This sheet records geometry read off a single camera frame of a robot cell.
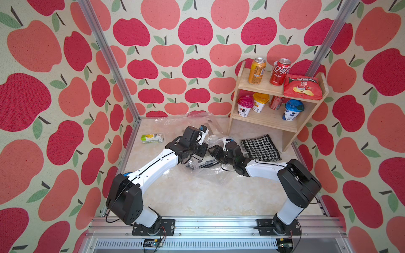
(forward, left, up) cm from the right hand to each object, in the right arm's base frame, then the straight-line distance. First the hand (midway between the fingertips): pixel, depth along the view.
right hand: (209, 152), depth 88 cm
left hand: (-2, +1, +6) cm, 7 cm away
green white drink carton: (+12, +39, -6) cm, 41 cm away
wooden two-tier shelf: (+21, -36, +8) cm, 43 cm away
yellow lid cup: (+26, -27, +19) cm, 42 cm away
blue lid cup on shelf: (+20, -44, +18) cm, 52 cm away
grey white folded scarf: (-3, 0, -8) cm, 9 cm away
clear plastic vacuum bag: (-6, -1, -12) cm, 13 cm away
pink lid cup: (+22, -18, +19) cm, 34 cm away
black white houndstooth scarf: (+11, -33, -8) cm, 36 cm away
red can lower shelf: (+29, -38, +15) cm, 50 cm away
